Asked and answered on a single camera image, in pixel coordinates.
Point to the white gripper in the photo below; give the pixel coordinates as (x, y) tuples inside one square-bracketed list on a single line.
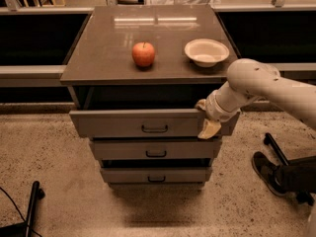
[(213, 109)]

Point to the grey top drawer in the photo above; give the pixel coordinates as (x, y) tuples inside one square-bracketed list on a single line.
[(138, 123)]

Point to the grey drawer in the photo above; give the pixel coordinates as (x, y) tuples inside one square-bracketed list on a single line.
[(138, 123), (155, 175), (155, 149)]

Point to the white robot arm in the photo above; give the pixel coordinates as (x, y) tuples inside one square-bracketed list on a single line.
[(247, 81)]

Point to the grey drawer cabinet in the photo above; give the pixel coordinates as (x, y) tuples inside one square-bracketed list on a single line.
[(101, 73)]

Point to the grey middle drawer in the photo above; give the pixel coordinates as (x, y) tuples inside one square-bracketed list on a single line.
[(155, 149)]

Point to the grey bottom drawer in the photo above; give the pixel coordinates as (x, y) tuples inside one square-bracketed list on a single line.
[(155, 175)]

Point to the white paper bowl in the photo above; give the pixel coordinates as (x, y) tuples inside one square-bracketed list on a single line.
[(206, 52)]

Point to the black shoe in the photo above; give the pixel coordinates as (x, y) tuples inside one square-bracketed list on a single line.
[(265, 170)]

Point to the red apple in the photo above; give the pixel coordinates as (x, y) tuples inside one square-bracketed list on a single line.
[(143, 54)]

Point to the dark trouser leg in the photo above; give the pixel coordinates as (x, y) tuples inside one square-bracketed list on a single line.
[(297, 177)]

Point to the grey metal railing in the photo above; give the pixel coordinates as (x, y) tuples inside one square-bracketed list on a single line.
[(29, 71)]

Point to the black chair base left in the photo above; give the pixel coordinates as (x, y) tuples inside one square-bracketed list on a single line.
[(26, 227)]

